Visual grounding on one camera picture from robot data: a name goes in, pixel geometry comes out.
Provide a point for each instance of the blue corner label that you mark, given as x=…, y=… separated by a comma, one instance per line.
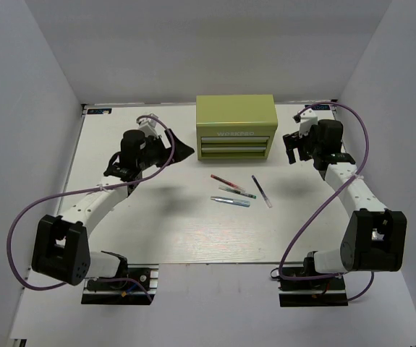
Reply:
x=99, y=111
x=319, y=107

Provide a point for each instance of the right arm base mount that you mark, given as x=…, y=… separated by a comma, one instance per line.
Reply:
x=330, y=292

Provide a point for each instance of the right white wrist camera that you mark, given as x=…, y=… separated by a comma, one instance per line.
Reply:
x=305, y=119

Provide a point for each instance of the blue utility knife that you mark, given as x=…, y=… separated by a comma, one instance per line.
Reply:
x=231, y=201

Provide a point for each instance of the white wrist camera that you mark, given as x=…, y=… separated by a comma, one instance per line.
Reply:
x=147, y=124
x=305, y=119

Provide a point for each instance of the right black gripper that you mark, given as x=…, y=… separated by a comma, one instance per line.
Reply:
x=293, y=141

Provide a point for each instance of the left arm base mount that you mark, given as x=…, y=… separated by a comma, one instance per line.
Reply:
x=139, y=290

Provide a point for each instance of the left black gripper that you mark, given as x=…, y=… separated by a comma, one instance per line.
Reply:
x=166, y=152

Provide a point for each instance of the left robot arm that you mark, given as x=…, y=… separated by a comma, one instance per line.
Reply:
x=61, y=248

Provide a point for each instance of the left blue corner label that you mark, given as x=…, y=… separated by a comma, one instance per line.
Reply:
x=99, y=111

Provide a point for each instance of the green gel pen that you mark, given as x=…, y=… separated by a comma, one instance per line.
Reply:
x=237, y=192

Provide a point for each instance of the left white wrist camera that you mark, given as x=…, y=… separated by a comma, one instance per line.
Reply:
x=147, y=124

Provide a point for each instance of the red gel pen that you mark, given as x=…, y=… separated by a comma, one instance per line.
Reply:
x=224, y=181

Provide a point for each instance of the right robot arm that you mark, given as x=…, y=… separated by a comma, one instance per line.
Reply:
x=375, y=236

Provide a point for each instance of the green metal drawer toolbox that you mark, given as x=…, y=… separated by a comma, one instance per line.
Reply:
x=235, y=126

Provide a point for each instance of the right blue corner label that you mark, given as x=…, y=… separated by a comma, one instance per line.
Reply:
x=319, y=107

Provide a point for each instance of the purple gel pen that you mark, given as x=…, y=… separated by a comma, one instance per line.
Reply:
x=262, y=192

